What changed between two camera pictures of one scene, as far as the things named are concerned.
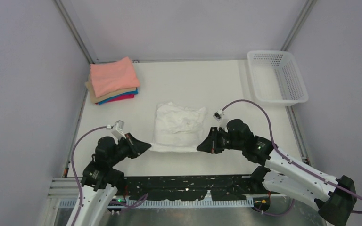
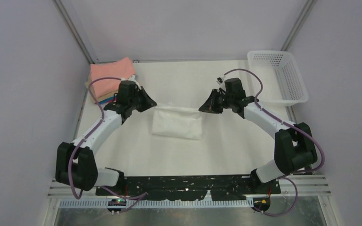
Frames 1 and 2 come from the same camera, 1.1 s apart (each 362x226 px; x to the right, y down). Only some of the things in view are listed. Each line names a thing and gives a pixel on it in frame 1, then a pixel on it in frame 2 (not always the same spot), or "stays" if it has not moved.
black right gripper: x=210 y=144 to x=210 y=106
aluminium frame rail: x=68 y=11 stays
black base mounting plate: x=221 y=188 stays
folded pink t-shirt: x=111 y=77 stays
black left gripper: x=136 y=146 to x=148 y=102
